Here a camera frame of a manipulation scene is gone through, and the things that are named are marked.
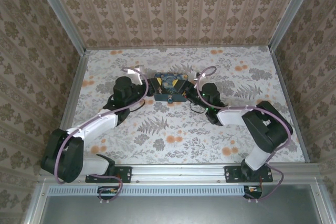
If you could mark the black connector box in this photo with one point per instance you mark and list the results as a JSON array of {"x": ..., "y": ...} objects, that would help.
[
  {"x": 253, "y": 191},
  {"x": 107, "y": 191}
]

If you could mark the starry night print box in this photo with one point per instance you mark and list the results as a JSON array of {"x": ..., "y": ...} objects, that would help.
[{"x": 170, "y": 82}]

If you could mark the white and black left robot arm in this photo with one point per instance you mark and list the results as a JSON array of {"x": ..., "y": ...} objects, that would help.
[{"x": 92, "y": 129}]

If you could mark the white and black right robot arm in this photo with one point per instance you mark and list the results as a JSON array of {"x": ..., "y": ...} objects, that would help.
[{"x": 270, "y": 129}]

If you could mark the wide aluminium frame rail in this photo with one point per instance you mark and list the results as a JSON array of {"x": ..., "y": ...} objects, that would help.
[{"x": 178, "y": 172}]

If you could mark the aluminium side rail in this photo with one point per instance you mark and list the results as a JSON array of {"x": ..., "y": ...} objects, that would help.
[
  {"x": 78, "y": 82},
  {"x": 282, "y": 82}
]

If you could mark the floral patterned table cover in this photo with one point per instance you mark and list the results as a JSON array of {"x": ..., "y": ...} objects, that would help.
[{"x": 183, "y": 134}]

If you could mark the aluminium frame post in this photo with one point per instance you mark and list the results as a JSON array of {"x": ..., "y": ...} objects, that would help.
[
  {"x": 56, "y": 11},
  {"x": 291, "y": 11}
]

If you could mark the thin aluminium rail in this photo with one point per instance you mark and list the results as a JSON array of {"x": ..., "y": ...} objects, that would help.
[{"x": 178, "y": 47}]

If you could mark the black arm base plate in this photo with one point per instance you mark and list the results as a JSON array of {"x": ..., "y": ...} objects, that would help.
[
  {"x": 231, "y": 174},
  {"x": 123, "y": 174}
]

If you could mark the grey metal panel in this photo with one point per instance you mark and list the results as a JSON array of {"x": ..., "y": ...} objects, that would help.
[{"x": 183, "y": 211}]

